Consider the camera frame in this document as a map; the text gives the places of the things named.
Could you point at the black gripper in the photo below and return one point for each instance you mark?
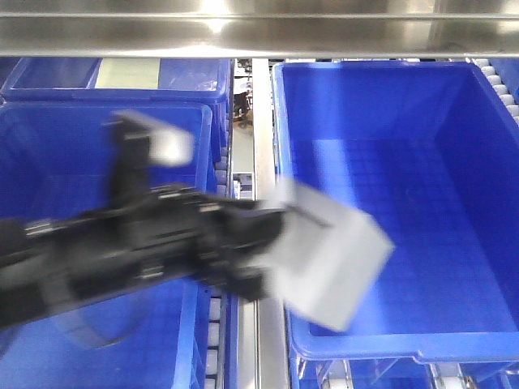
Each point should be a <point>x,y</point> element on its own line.
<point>232,233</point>

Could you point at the gray cube base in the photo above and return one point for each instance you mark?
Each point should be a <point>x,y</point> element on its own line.
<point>326,257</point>

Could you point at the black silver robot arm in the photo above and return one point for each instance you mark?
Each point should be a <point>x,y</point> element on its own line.
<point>164,234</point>

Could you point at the blue bin left rear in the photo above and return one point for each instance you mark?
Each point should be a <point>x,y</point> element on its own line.
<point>206,81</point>

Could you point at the blue bin left front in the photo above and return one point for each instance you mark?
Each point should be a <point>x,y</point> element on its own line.
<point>56,160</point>

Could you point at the large blue target bin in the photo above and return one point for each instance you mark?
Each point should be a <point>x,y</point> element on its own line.
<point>429,149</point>

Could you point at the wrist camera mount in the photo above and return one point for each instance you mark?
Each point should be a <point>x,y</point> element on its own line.
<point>142,141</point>

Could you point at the stainless steel rack frame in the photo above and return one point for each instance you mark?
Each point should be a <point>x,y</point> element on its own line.
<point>260,29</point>

